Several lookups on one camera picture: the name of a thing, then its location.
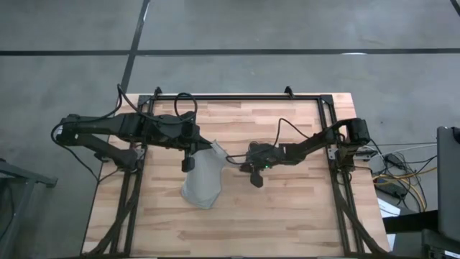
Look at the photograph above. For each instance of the grey metal table frame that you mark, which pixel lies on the grey metal table frame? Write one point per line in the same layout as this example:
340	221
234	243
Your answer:
21	176

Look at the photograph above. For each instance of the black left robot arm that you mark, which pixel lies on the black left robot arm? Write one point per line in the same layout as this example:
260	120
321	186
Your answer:
108	126

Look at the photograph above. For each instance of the black desk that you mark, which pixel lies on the black desk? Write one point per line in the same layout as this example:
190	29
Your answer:
409	222

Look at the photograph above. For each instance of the black power adapter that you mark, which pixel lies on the black power adapter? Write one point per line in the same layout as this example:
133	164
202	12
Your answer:
391	188

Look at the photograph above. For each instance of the silver mounting bracket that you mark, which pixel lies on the silver mounting bracket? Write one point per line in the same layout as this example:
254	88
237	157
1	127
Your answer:
140	153
332	154

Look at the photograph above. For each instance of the black aluminium rig frame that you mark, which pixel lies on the black aluminium rig frame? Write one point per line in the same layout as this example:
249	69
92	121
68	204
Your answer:
233	97

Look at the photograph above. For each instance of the black monitor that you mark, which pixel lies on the black monitor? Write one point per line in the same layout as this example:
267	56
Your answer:
449	180

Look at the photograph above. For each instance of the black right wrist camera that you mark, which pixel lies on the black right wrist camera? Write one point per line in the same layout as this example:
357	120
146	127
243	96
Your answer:
260	147

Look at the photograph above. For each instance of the grey waffle towel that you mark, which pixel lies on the grey waffle towel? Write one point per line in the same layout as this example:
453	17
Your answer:
205	180

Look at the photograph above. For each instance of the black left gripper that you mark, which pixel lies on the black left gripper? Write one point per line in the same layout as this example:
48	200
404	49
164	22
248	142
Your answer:
187	135

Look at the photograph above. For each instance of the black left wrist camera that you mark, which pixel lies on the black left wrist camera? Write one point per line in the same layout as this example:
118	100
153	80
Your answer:
188	118

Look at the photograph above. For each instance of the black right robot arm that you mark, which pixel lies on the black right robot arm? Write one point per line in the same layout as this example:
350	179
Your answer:
323	138

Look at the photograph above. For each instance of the white paper sheet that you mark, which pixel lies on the white paper sheet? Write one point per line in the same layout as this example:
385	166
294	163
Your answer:
388	208

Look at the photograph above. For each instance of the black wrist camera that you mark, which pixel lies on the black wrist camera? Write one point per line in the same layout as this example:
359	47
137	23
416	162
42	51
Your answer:
260	147
188	118

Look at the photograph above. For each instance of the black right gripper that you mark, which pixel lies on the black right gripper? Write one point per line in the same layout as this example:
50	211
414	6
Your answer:
267	160

